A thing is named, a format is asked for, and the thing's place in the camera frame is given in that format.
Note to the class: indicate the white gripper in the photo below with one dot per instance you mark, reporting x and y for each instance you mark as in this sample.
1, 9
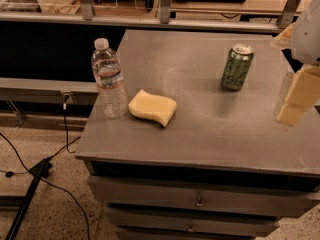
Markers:
308, 37

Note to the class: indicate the green soda can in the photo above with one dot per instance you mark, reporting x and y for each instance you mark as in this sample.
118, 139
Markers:
239, 60

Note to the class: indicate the yellow sponge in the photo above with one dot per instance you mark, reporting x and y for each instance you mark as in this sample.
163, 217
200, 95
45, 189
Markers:
152, 107

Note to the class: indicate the grey drawer cabinet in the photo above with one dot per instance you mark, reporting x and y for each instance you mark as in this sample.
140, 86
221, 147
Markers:
216, 136

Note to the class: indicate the top grey drawer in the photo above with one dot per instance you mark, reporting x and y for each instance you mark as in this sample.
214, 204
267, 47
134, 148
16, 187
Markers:
204, 197

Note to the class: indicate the grey drawer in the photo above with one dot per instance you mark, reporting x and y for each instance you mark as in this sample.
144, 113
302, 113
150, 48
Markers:
204, 197
190, 222

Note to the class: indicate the clear plastic water bottle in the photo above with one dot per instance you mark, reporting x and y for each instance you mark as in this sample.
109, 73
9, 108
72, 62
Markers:
107, 71

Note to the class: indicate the middle grey drawer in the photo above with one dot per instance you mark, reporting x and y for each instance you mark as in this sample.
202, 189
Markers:
190, 222

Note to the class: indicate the black floor bar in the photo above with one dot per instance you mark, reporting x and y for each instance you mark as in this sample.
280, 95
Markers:
39, 171

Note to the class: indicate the grey metal rail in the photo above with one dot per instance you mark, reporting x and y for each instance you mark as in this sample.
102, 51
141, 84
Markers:
48, 91

